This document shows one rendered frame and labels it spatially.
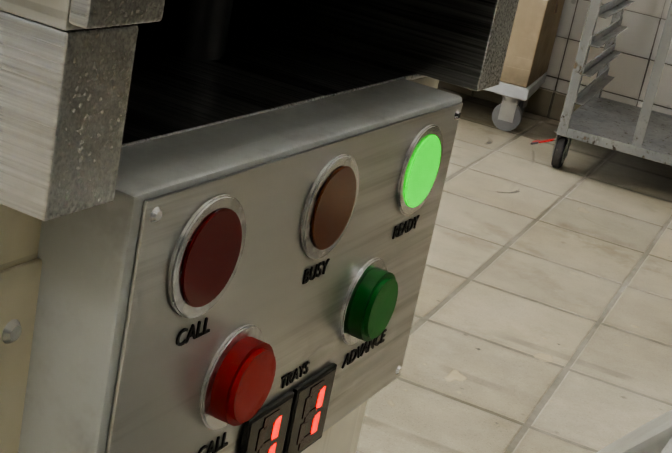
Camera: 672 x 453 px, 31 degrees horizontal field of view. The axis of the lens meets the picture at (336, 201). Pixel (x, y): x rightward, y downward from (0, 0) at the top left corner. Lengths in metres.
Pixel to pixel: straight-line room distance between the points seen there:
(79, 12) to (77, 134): 0.03
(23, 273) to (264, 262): 0.09
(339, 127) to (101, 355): 0.14
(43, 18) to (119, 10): 0.02
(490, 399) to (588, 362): 0.34
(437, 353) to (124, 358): 2.03
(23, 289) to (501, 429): 1.83
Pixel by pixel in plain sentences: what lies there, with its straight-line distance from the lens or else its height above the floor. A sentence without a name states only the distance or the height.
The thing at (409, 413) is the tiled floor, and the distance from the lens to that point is 2.13.
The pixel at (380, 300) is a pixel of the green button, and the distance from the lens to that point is 0.50.
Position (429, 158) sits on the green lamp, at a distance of 0.52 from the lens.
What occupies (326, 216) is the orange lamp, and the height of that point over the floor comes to 0.81.
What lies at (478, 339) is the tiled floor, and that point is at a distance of 2.49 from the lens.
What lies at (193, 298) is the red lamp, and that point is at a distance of 0.38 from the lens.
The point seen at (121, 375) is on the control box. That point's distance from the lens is 0.37.
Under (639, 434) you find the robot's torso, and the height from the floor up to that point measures 0.75.
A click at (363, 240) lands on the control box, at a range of 0.49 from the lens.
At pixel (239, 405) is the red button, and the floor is 0.76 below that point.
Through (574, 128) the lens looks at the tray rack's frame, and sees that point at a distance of 3.85.
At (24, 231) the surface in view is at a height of 0.82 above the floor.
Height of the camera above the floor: 0.95
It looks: 18 degrees down
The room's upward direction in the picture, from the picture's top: 11 degrees clockwise
